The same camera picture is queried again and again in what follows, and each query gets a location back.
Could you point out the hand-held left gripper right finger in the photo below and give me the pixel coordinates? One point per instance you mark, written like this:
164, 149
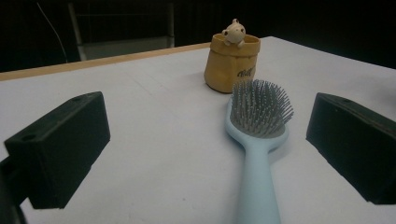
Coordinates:
355, 146

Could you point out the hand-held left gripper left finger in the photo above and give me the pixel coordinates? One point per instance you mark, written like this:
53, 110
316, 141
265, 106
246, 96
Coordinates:
59, 149

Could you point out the light blue hairbrush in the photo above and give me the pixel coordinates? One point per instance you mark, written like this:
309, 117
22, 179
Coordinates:
258, 186

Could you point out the yellow bag-shaped holder with bear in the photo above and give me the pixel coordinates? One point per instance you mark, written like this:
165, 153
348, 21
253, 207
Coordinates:
224, 68

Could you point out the desk with metal legs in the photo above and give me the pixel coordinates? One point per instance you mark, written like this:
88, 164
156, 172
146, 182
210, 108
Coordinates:
124, 47

